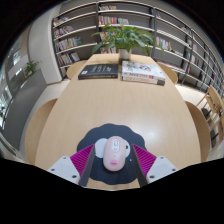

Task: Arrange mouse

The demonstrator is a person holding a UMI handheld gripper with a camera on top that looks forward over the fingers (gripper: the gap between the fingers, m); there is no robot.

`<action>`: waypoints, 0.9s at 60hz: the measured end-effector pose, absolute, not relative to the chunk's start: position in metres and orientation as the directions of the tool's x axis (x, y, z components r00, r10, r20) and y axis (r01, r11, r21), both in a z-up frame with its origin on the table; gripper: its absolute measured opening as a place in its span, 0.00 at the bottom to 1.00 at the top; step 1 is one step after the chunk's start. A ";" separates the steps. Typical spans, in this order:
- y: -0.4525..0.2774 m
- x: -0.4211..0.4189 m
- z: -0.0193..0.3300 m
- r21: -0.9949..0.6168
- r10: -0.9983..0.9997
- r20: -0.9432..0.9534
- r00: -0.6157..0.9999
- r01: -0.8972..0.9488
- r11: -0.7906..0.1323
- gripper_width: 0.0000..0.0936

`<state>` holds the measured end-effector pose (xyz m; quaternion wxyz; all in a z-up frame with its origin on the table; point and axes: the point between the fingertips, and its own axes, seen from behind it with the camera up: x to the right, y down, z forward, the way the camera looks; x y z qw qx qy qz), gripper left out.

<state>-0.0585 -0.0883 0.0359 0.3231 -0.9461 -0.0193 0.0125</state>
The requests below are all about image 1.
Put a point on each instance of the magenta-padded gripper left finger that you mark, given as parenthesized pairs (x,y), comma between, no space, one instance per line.
(63,168)

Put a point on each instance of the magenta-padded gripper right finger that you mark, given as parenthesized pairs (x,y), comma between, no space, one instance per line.
(163,166)

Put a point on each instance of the pink computer mouse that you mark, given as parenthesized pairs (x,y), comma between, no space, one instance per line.
(114,155)

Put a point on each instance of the dark cloud-shaped face mouse pad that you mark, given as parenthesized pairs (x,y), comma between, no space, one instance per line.
(100,131)

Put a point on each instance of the round-backed tan wooden chair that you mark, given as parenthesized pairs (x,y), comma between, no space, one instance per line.
(75,69)
(170,72)
(200,133)
(36,133)

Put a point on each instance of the slatted wooden chairs group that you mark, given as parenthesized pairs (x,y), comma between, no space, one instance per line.
(213,100)

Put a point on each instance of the white book with red print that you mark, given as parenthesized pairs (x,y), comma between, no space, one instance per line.
(143,80)

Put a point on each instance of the white illustrated-cover book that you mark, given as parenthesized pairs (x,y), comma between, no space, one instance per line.
(143,69)

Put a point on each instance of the black book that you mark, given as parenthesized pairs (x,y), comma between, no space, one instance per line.
(98,71)

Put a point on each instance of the small green potted plant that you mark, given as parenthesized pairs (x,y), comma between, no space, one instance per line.
(30,68)

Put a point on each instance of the green potted plant, white pot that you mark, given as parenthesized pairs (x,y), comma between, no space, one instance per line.
(125,53)

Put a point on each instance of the grey bookshelf unit with books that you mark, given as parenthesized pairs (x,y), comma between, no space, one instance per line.
(73,33)

